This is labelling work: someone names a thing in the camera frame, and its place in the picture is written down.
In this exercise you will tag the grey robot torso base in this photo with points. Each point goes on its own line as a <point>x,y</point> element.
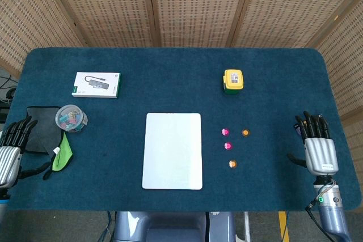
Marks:
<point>170,228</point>

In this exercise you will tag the white table leg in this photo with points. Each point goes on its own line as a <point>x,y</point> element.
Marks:
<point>247,226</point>

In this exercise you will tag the clear jar of binder clips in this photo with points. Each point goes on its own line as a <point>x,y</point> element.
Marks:
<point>71,118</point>

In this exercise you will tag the woven bamboo folding screen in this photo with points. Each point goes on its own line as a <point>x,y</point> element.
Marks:
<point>198,6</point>

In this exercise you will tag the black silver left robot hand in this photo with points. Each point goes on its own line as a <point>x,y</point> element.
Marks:
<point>8,157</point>

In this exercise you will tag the orange round magnet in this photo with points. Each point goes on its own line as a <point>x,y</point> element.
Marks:
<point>245,132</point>
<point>232,164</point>

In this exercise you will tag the blue felt table mat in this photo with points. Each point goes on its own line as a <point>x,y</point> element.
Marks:
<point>170,83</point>

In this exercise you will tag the grey and green cloth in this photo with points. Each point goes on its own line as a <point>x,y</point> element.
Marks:
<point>42,134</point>

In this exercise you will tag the pink round magnet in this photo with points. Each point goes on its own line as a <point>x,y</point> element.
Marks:
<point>225,131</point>
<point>228,146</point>

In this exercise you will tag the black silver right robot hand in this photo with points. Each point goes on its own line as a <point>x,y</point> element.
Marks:
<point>320,154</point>

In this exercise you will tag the white rectangular board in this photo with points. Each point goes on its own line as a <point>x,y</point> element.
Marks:
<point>172,151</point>

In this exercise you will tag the white green usb hub box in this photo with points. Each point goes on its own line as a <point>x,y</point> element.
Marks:
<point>96,84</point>

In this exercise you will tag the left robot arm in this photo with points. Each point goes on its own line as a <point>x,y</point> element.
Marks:
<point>3,199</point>

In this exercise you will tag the yellow lidded green container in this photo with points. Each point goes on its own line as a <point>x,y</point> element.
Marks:
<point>233,79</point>

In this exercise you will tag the small black printed box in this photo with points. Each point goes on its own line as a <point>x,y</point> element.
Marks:
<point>297,129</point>

